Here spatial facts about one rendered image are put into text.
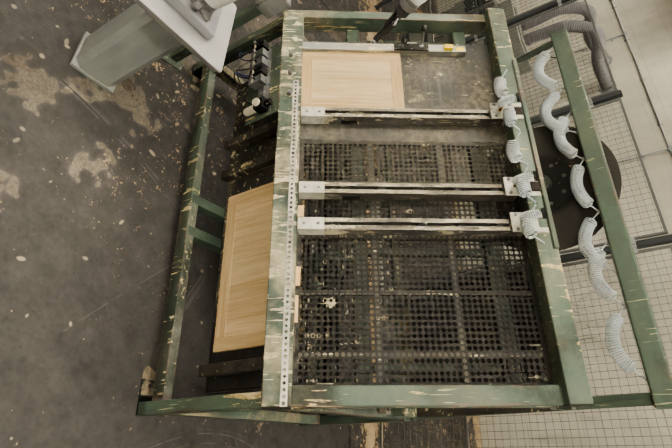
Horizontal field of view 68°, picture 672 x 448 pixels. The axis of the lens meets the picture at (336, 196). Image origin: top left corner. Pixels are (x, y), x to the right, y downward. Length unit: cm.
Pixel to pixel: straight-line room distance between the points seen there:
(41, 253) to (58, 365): 49
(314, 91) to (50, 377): 184
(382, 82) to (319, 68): 37
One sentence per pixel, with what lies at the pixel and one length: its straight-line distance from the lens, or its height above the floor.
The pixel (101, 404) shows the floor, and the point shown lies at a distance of 266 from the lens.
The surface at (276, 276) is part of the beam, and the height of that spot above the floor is 84.
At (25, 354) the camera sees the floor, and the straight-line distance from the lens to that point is 249.
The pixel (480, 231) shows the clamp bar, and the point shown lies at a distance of 243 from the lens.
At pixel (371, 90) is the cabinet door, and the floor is 121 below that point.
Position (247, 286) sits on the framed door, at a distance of 268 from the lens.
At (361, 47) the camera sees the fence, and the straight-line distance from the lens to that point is 299.
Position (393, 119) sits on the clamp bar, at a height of 131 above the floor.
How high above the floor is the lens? 222
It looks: 29 degrees down
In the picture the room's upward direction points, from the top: 73 degrees clockwise
